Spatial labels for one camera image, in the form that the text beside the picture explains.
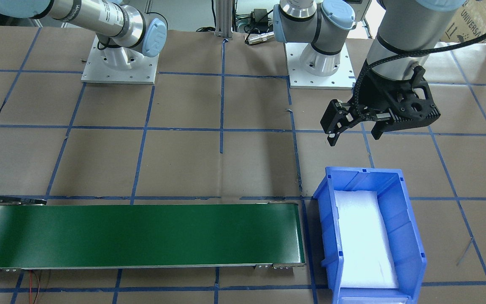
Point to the white foam pad bin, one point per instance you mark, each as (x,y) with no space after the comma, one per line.
(368,261)

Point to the blue plastic bin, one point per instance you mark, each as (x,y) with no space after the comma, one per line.
(404,238)

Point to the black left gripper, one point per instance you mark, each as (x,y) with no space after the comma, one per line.
(381,95)

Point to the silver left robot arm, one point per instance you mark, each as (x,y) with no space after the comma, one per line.
(408,28)

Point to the black power adapter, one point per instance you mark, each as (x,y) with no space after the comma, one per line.
(259,16)

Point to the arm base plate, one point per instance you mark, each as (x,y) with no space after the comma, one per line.
(309,69)
(119,66)

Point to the aluminium frame post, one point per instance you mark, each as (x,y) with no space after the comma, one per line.
(224,11)

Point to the green conveyor belt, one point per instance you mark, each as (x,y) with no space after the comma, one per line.
(37,235)

